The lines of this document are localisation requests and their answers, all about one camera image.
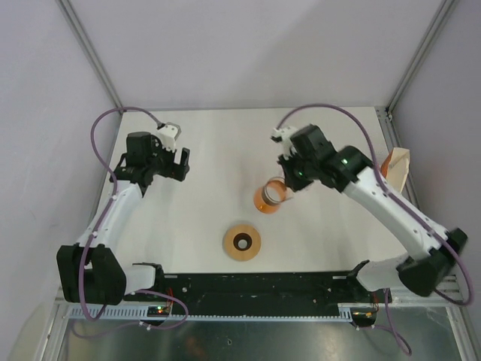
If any orange glass carafe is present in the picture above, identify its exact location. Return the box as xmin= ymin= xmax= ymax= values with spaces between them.
xmin=253 ymin=177 xmax=293 ymax=214

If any wooden dripper ring holder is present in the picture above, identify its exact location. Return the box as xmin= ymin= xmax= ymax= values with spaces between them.
xmin=222 ymin=224 xmax=262 ymax=262

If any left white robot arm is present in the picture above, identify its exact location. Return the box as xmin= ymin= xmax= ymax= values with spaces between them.
xmin=56 ymin=123 xmax=189 ymax=305

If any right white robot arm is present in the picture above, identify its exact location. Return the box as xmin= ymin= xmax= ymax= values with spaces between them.
xmin=271 ymin=125 xmax=467 ymax=302

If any paper coffee filter stack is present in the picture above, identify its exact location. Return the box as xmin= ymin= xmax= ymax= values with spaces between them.
xmin=380 ymin=147 xmax=410 ymax=193

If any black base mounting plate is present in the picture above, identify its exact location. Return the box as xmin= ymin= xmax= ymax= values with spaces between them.
xmin=152 ymin=272 xmax=384 ymax=311

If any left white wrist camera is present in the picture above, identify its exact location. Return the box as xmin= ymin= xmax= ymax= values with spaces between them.
xmin=157 ymin=123 xmax=181 ymax=153

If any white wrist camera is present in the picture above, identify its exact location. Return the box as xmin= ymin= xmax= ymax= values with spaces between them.
xmin=157 ymin=123 xmax=181 ymax=153
xmin=271 ymin=126 xmax=298 ymax=159

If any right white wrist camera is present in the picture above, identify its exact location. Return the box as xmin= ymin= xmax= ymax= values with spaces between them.
xmin=271 ymin=126 xmax=298 ymax=159

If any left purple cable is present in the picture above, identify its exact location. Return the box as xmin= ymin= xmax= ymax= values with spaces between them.
xmin=71 ymin=107 xmax=189 ymax=338

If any right aluminium table rail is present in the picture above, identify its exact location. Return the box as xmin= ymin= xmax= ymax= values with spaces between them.
xmin=375 ymin=107 xmax=418 ymax=207

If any grey slotted cable duct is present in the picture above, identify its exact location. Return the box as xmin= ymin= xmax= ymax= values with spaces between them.
xmin=88 ymin=304 xmax=377 ymax=322

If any left aluminium frame post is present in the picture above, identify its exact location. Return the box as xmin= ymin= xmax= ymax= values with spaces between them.
xmin=56 ymin=0 xmax=123 ymax=108

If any aluminium frame post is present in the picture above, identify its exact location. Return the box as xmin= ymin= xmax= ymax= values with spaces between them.
xmin=385 ymin=0 xmax=459 ymax=114
xmin=56 ymin=0 xmax=123 ymax=108

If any right aluminium frame post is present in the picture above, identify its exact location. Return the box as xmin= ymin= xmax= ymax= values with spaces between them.
xmin=385 ymin=0 xmax=459 ymax=114

